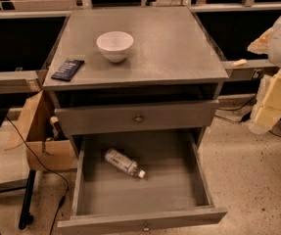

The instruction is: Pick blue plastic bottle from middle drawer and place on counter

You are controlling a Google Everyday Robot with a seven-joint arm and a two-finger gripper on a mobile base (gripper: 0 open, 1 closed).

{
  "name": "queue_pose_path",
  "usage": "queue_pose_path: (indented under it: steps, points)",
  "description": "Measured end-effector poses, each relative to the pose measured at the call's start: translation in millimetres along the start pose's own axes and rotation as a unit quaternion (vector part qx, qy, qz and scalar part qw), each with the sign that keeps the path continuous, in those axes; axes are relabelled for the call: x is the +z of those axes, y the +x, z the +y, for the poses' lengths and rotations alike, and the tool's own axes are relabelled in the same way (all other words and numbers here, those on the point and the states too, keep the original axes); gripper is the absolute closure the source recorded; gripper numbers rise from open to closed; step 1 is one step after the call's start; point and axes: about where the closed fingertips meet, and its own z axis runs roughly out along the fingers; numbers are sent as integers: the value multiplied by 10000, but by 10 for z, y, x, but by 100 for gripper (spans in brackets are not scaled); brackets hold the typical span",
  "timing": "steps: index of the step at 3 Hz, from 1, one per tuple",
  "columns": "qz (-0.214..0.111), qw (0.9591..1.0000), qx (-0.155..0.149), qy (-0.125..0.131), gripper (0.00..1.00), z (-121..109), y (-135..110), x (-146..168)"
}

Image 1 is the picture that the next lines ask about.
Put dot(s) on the grey wooden drawer cabinet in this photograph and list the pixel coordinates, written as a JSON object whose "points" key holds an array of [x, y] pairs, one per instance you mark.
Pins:
{"points": [[170, 59]]}

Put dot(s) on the brass top drawer knob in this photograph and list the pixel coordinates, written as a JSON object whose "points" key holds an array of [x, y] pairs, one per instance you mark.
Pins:
{"points": [[139, 118]]}

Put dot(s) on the closed grey top drawer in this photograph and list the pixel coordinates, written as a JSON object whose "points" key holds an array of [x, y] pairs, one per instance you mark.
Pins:
{"points": [[120, 118]]}

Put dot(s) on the small yellow foam piece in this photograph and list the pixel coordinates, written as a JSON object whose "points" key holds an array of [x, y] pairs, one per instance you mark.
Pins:
{"points": [[239, 63]]}

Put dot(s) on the clear plastic bottle blue label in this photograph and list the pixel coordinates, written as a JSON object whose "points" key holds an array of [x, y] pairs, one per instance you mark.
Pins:
{"points": [[124, 163]]}

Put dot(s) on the black table leg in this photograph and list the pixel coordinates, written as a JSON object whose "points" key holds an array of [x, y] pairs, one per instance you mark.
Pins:
{"points": [[26, 218]]}

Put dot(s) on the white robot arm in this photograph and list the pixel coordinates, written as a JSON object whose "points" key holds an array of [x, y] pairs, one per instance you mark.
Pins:
{"points": [[269, 43]]}

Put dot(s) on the dark snack packet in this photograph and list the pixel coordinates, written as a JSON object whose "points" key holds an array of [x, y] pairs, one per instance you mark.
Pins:
{"points": [[67, 70]]}

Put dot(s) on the wall power outlet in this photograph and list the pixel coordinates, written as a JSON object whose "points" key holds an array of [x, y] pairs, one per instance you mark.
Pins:
{"points": [[257, 74]]}

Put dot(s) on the brown cardboard box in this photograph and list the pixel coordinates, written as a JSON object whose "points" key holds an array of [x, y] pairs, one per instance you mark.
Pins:
{"points": [[33, 127]]}

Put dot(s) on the white ceramic bowl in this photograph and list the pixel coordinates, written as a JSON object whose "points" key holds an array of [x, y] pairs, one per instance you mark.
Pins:
{"points": [[115, 45]]}

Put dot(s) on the open grey middle drawer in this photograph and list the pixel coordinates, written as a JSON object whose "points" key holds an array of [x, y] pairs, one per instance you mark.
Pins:
{"points": [[173, 193]]}

